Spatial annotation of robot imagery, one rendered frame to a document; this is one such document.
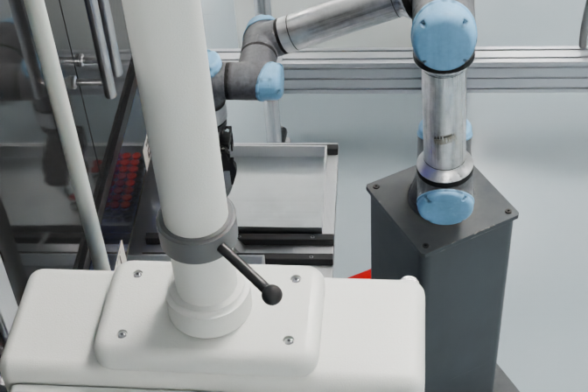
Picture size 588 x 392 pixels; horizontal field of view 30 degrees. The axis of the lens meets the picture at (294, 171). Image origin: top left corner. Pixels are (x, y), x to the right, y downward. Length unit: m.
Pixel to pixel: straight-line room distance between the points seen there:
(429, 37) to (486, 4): 2.57
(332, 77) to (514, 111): 0.91
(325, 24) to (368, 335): 1.01
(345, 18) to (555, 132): 1.90
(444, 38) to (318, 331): 0.86
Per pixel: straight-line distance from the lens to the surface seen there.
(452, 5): 2.00
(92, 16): 1.75
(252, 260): 2.26
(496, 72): 3.36
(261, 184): 2.45
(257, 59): 2.16
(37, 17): 1.44
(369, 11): 2.16
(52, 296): 1.39
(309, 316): 1.27
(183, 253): 1.17
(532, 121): 4.00
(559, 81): 3.41
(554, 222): 3.63
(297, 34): 2.20
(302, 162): 2.50
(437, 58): 2.02
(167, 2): 0.97
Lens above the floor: 2.56
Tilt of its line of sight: 43 degrees down
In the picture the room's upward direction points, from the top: 4 degrees counter-clockwise
